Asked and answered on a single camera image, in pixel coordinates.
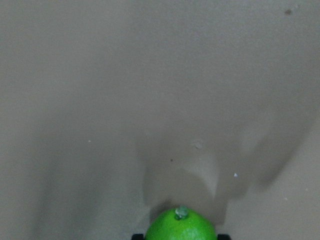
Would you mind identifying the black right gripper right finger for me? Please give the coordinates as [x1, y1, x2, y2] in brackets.
[217, 234, 231, 240]

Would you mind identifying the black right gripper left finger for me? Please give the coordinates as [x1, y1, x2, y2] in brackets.
[131, 233, 145, 240]

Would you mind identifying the green lime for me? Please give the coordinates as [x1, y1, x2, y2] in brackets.
[144, 208, 218, 240]

